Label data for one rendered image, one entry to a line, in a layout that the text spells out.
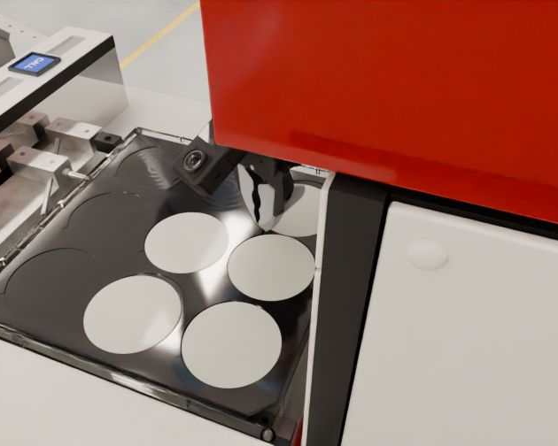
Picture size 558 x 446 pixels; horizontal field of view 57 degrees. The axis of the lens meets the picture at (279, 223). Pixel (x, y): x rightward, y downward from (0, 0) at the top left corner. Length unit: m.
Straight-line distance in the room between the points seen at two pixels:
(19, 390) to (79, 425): 0.06
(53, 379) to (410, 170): 0.36
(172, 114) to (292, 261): 0.49
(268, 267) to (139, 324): 0.15
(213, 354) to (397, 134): 0.39
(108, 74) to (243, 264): 0.50
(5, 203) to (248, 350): 0.41
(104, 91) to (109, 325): 0.51
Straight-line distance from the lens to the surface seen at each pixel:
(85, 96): 0.94
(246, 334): 0.54
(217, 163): 0.48
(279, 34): 0.17
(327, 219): 0.20
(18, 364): 0.49
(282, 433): 0.54
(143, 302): 0.58
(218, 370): 0.52
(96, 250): 0.64
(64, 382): 0.47
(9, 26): 1.47
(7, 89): 0.88
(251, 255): 0.60
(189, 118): 0.98
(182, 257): 0.61
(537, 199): 0.19
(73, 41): 0.99
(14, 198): 0.79
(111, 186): 0.72
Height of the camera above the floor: 1.35
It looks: 44 degrees down
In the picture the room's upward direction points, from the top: straight up
